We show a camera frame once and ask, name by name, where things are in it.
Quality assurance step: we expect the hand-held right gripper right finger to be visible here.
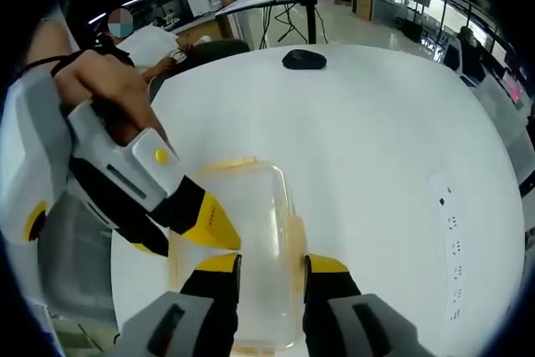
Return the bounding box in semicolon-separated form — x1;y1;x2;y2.
303;254;436;357

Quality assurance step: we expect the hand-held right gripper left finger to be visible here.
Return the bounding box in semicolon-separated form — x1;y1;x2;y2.
119;252;242;357

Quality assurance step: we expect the clear plastic food container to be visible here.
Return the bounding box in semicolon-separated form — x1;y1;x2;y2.
166;156;309;353

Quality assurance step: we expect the person's left hand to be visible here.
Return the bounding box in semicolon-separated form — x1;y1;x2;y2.
55;49;181;162

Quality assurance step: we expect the white power strip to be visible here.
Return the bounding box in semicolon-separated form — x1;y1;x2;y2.
426;169;468;325

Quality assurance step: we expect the dark green chair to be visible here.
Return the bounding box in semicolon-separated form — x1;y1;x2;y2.
149;38;252;101

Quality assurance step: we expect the black computer mouse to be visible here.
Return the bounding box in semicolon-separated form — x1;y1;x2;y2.
281;49;328;71

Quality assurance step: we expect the black tripod stand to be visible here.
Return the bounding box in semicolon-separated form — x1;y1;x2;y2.
258;0;332;48

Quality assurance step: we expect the wooden counter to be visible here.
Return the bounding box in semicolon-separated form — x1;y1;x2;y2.
350;0;376;23

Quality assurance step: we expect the thin black cable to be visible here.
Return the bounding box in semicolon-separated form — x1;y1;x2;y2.
18;49;85;79

